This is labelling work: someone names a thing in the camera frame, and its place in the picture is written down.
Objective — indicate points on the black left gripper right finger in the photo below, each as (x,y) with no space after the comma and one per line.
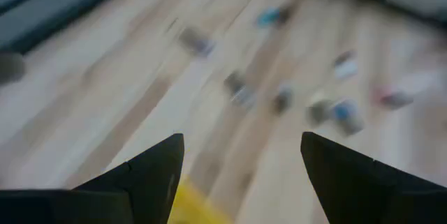
(349,182)

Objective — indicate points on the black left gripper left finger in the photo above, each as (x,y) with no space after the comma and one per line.
(150,182)

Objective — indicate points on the blue nail polish bottle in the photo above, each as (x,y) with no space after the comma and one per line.
(268,17)
(346,116)

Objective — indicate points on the dark nail polish bottle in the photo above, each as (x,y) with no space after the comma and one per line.
(317,113)
(282,99)

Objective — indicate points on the pink nail polish bottle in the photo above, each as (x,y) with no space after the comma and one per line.
(392,97)

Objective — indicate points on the white nail polish bottle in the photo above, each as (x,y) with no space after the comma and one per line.
(345,67)

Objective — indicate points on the silver nail polish bottle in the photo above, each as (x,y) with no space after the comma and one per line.
(240,91)

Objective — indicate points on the purple nail polish bottle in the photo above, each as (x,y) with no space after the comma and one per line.
(196,41)

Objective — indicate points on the yellow plastic bin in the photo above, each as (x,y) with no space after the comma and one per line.
(192,206)

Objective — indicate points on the black diagonal frame pole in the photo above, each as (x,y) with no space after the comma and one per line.
(45,30)

